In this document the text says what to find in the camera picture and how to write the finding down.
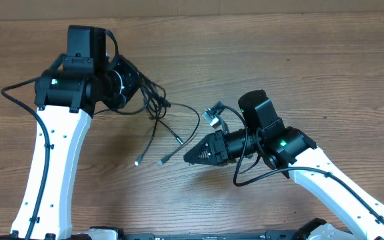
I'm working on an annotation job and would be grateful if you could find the black USB cable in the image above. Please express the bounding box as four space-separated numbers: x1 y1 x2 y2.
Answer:
113 71 201 167

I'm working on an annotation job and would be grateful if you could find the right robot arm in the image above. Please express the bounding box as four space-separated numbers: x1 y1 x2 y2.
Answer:
183 90 384 239

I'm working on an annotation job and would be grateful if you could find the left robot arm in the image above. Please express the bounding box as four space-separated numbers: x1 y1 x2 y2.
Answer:
1 25 139 239

